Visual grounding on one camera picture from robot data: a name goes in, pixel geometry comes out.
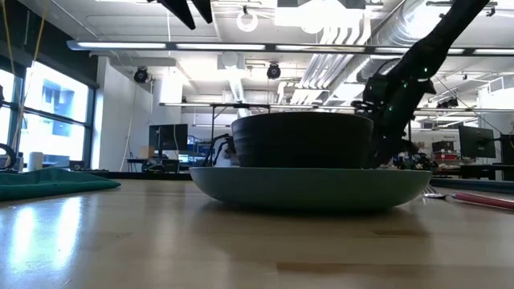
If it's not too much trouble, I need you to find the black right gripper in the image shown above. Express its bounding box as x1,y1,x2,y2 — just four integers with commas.
371,118,417,169

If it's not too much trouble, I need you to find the black bowl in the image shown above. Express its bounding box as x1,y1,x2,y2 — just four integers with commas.
230,111,374,169

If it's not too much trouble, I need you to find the green bowl with plate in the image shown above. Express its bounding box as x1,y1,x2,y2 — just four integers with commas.
189,166,433,213

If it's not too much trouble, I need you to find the fork with pink handle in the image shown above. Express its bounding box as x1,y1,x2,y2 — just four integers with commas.
423,183,514,212

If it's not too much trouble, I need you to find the dark green cloth napkin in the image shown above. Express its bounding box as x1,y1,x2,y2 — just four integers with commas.
0,167,121,202

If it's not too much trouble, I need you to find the long ceiling light strip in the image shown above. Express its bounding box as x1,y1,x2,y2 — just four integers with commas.
66,39,514,56

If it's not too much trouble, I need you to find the black desktop monitor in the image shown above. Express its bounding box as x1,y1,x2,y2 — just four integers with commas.
148,123,189,152
459,125,497,159

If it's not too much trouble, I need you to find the large glass window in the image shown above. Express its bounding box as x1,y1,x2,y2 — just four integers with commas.
0,59,96,169

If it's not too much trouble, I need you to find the white paper roll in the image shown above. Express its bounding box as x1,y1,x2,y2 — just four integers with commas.
27,151,44,173

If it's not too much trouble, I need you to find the white hanging ring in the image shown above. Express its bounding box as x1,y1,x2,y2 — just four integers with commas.
235,7,259,33

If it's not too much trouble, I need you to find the silver ventilation duct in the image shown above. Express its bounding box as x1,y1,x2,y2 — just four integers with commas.
355,0,447,83

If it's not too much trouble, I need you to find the black cable bundle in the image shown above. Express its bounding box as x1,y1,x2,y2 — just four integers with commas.
202,134,238,168

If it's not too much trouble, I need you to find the yellow cable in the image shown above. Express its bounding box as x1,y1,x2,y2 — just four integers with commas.
0,0,47,153

